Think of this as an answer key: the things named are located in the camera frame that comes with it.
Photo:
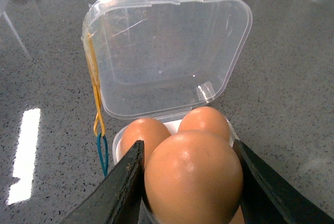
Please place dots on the yellow rubber band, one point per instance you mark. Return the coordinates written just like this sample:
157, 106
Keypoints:
94, 75

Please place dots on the clear plastic egg box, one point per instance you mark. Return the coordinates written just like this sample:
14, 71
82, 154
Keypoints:
160, 59

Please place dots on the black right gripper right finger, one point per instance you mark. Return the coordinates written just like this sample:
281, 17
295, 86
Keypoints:
268, 198

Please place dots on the brown egg carried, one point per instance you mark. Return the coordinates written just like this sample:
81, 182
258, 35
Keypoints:
193, 177

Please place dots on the brown egg back left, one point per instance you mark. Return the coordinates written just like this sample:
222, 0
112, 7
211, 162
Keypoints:
153, 132

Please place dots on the brown egg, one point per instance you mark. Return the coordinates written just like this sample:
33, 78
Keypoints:
206, 119
153, 132

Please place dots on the blue rubber band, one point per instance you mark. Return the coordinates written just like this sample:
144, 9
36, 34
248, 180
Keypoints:
103, 151

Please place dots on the brown egg back right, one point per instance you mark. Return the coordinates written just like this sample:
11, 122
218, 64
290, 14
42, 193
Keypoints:
206, 119

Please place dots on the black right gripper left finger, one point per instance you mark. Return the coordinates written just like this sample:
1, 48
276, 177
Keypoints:
117, 198

